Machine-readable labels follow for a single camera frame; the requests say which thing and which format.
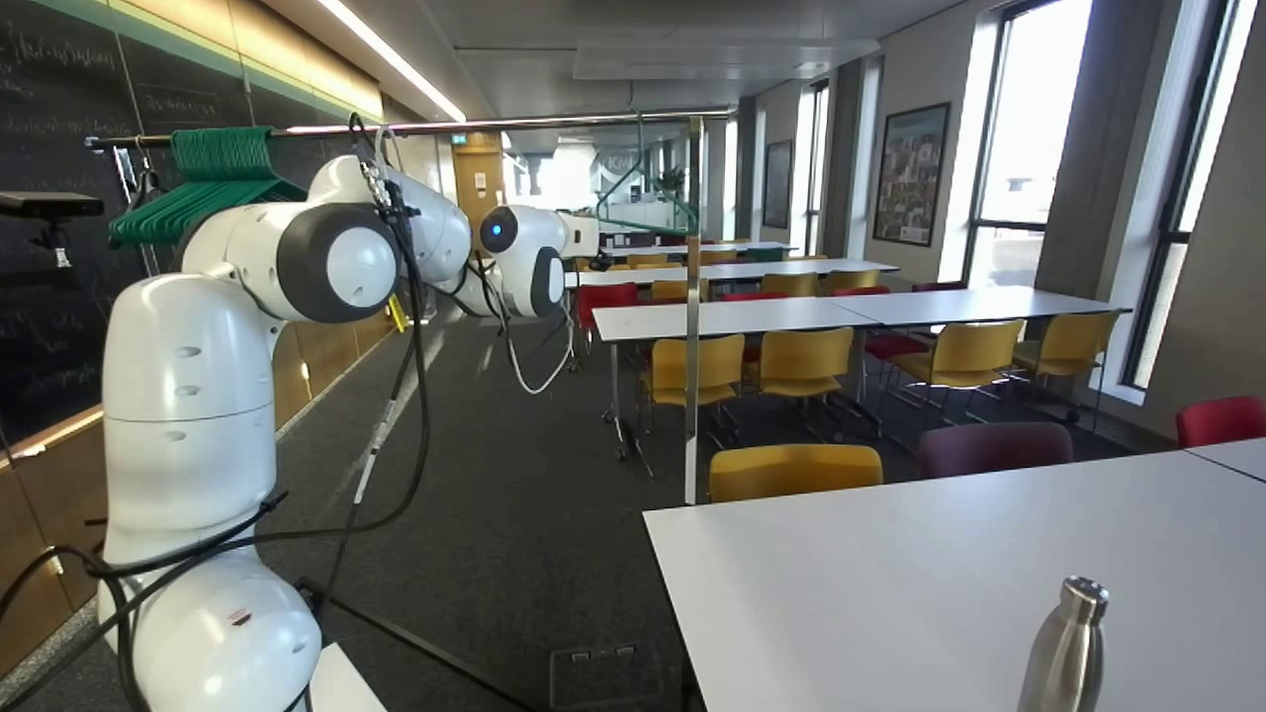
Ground tall glass window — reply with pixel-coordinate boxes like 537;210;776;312
936;0;1101;288
787;78;837;264
1103;0;1266;408

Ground small white robot table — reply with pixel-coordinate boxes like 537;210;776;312
303;640;396;712

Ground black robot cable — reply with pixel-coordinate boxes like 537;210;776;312
0;110;437;712

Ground ceiling light strip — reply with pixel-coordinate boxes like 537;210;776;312
311;0;476;129

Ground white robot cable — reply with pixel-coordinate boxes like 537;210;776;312
502;303;581;404

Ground wooden door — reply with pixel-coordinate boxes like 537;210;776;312
448;129;512;216

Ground dark chalkboard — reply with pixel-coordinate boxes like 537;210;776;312
0;0;398;446

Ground long white table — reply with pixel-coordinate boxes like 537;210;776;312
590;285;1136;446
563;259;900;292
596;237;796;260

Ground metal clothes rack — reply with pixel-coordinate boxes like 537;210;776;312
84;107;741;512

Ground purple chair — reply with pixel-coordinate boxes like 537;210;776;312
913;421;1078;485

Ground bundle of green hangers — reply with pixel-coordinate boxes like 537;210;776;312
105;123;308;252

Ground framed colourful poster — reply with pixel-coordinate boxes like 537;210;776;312
870;98;956;252

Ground stainless steel water bottle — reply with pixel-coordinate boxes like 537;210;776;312
1014;572;1115;712

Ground white work table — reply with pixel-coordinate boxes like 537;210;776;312
639;446;1266;712

